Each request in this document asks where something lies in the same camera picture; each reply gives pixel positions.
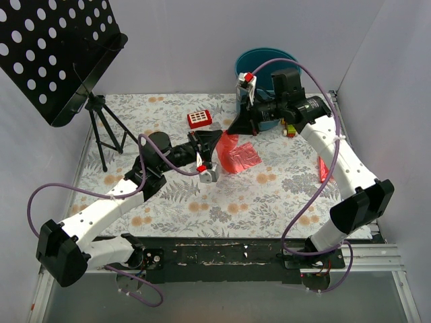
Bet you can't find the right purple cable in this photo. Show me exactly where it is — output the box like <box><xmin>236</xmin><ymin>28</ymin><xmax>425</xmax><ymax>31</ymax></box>
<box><xmin>251</xmin><ymin>58</ymin><xmax>354</xmax><ymax>293</ymax></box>

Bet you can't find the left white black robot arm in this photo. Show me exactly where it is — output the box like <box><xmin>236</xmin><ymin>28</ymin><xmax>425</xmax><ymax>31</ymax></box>
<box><xmin>36</xmin><ymin>130</ymin><xmax>223</xmax><ymax>287</ymax></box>

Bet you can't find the colourful toy block car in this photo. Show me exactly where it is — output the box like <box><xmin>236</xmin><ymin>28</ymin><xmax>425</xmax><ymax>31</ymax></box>
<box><xmin>281</xmin><ymin>120</ymin><xmax>297</xmax><ymax>138</ymax></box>

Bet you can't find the purple cable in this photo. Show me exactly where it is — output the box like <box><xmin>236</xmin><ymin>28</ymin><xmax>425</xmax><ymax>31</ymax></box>
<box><xmin>251</xmin><ymin>58</ymin><xmax>354</xmax><ymax>293</ymax></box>
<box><xmin>26</xmin><ymin>133</ymin><xmax>206</xmax><ymax>308</ymax></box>

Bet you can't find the red white window toy block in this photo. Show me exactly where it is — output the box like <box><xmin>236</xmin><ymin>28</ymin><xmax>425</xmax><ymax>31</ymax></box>
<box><xmin>187</xmin><ymin>110</ymin><xmax>213</xmax><ymax>129</ymax></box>

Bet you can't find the small rolled red bag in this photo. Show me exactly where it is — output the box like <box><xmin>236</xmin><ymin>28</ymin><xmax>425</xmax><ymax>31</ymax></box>
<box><xmin>317</xmin><ymin>156</ymin><xmax>329</xmax><ymax>183</ymax></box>

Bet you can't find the red plastic trash bag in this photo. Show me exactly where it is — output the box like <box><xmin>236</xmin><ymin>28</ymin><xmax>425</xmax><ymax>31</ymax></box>
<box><xmin>216</xmin><ymin>131</ymin><xmax>262</xmax><ymax>174</ymax></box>

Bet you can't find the aluminium frame rail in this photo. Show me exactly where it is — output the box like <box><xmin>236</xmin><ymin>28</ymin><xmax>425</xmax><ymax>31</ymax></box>
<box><xmin>28</xmin><ymin>89</ymin><xmax>422</xmax><ymax>323</ymax></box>

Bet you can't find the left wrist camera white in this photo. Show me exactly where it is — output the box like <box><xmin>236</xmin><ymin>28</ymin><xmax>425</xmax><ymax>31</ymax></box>
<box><xmin>197</xmin><ymin>164</ymin><xmax>220</xmax><ymax>184</ymax></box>

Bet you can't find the teal plastic trash bin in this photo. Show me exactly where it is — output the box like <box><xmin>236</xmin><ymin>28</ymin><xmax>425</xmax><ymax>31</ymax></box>
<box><xmin>235</xmin><ymin>47</ymin><xmax>302</xmax><ymax>114</ymax></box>

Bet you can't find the floral patterned table mat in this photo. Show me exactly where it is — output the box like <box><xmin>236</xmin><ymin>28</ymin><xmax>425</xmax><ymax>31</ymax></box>
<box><xmin>63</xmin><ymin>93</ymin><xmax>374</xmax><ymax>240</ymax></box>

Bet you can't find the black perforated music stand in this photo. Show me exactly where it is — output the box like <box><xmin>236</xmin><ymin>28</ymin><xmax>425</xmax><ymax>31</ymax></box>
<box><xmin>1</xmin><ymin>1</ymin><xmax>128</xmax><ymax>153</ymax></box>

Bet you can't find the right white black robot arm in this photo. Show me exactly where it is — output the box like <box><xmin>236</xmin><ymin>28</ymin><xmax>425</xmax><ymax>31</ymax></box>
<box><xmin>227</xmin><ymin>69</ymin><xmax>395</xmax><ymax>268</ymax></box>

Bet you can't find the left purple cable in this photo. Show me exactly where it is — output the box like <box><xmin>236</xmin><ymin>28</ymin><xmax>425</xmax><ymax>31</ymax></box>
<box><xmin>26</xmin><ymin>133</ymin><xmax>206</xmax><ymax>308</ymax></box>

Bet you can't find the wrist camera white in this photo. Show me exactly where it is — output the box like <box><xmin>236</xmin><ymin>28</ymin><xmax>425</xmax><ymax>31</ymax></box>
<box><xmin>236</xmin><ymin>72</ymin><xmax>257</xmax><ymax>106</ymax></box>
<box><xmin>197</xmin><ymin>164</ymin><xmax>220</xmax><ymax>184</ymax></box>

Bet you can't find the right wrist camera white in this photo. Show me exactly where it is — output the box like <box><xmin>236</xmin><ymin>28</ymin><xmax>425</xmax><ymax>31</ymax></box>
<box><xmin>236</xmin><ymin>72</ymin><xmax>257</xmax><ymax>106</ymax></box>

